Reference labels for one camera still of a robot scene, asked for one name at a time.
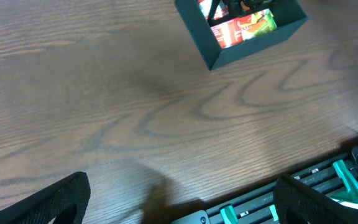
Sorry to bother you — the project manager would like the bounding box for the red Pringles can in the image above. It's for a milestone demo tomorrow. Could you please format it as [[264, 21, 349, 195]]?
[[211, 18, 244, 49]]

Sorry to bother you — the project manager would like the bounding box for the green yellow snack packet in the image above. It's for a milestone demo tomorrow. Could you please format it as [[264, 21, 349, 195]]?
[[239, 9, 277, 40]]

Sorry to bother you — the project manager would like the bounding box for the dark green box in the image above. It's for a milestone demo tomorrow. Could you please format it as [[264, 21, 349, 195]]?
[[175, 0, 308, 70]]

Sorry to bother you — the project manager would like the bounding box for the black mounting rail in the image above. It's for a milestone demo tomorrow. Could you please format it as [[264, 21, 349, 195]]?
[[173, 146, 358, 224]]

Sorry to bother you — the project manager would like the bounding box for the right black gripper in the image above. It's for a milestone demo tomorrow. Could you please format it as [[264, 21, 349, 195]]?
[[207, 0, 277, 27]]

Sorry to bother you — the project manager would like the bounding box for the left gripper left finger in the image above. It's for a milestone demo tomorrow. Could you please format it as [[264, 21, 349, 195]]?
[[0, 172, 91, 224]]

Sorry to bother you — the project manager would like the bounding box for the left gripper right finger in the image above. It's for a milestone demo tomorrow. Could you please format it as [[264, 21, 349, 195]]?
[[273, 175, 358, 224]]

